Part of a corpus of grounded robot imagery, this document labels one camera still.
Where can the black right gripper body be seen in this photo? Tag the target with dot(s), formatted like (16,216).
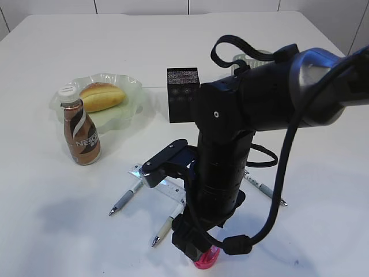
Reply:
(195,242)

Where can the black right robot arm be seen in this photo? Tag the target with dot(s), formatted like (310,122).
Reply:
(293,90)

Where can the green plastic woven basket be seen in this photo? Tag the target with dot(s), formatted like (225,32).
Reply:
(253,63)

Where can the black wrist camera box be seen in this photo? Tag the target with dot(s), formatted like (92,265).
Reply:
(169,161)

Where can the blue grey pen right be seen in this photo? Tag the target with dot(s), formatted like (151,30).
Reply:
(260,186)

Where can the pink pencil sharpener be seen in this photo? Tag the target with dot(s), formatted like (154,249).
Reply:
(208,259)

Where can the green wavy glass plate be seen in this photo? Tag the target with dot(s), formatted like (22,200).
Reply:
(113,118)

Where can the clear plastic ruler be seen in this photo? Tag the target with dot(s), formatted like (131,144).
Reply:
(166,187)

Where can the cream grip pen middle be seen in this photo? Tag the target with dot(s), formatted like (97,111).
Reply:
(166,227)

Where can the brown coffee drink bottle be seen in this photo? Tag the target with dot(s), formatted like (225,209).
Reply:
(82,135)

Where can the black mesh pen holder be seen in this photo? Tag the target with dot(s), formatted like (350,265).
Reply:
(182,83)

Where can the grey grip pen left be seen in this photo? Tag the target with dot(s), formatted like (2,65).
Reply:
(129,194)

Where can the sugared bread roll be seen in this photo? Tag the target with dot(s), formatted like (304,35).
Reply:
(101,96)

